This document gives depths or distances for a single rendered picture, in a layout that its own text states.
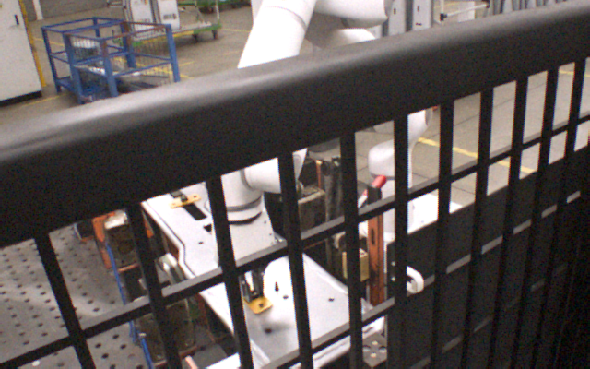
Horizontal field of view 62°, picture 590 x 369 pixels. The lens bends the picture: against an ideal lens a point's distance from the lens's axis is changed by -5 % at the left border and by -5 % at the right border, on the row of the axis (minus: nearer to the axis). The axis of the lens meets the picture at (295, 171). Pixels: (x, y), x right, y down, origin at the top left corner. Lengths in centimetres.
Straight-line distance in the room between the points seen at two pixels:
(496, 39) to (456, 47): 2
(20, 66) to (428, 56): 767
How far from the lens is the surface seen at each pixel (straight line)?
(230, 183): 78
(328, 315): 90
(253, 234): 85
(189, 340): 98
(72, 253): 188
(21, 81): 782
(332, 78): 16
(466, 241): 28
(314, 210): 114
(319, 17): 108
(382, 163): 139
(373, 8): 103
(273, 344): 86
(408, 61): 18
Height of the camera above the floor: 158
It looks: 24 degrees down
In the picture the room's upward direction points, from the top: 6 degrees counter-clockwise
